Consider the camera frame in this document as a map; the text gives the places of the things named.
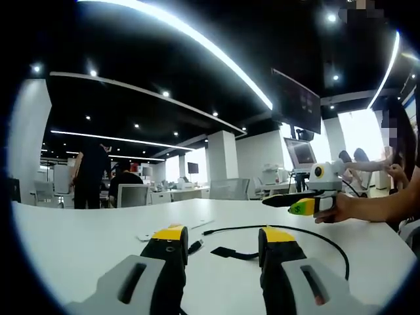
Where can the large hanging dark screen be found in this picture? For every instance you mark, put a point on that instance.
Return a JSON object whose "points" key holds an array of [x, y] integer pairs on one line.
{"points": [[298, 101]]}

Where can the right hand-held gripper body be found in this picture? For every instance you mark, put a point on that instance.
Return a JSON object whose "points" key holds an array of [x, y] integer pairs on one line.
{"points": [[323, 183]]}

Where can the person's right hand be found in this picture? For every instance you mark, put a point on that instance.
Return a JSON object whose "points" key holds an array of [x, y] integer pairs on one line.
{"points": [[346, 210]]}

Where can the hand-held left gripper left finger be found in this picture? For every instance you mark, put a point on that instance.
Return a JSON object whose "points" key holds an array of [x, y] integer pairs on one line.
{"points": [[144, 282]]}

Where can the white mesh office chair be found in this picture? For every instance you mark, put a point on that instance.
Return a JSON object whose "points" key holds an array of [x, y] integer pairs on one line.
{"points": [[229, 189], [46, 193], [133, 195]]}

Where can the thin white flat strip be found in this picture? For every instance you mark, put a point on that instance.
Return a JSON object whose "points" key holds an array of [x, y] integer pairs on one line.
{"points": [[201, 224]]}

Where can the small dark monitor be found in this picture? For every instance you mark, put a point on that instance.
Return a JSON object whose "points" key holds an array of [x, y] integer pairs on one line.
{"points": [[193, 168]]}

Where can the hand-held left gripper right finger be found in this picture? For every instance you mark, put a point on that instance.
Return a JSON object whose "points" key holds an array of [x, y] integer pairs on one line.
{"points": [[295, 279]]}

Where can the monitor on stand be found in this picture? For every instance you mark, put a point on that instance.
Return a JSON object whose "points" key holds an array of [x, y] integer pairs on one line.
{"points": [[300, 153]]}

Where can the white desk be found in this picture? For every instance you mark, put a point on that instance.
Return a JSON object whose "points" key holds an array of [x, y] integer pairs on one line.
{"points": [[85, 243]]}

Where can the small white flat object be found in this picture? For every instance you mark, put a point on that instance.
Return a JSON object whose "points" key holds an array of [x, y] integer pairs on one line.
{"points": [[144, 236]]}

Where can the long ceiling light strip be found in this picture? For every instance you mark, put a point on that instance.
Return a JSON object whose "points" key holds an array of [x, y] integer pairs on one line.
{"points": [[197, 39], [387, 69]]}

